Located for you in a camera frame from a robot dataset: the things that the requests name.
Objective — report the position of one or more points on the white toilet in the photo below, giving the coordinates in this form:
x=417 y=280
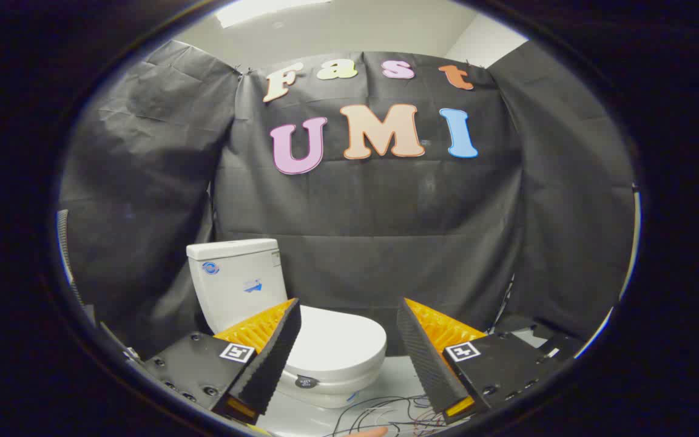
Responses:
x=234 y=291

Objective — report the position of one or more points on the white toilet lid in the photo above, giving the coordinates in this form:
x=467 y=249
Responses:
x=343 y=340

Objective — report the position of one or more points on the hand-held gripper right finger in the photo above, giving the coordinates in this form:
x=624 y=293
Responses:
x=422 y=358

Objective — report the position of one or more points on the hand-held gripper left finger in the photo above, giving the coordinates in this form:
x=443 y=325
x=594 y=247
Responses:
x=276 y=352

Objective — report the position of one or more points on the black backdrop cloth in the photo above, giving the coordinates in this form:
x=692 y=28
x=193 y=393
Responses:
x=386 y=200

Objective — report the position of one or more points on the grey ribbed object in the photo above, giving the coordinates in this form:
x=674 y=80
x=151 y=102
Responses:
x=62 y=243

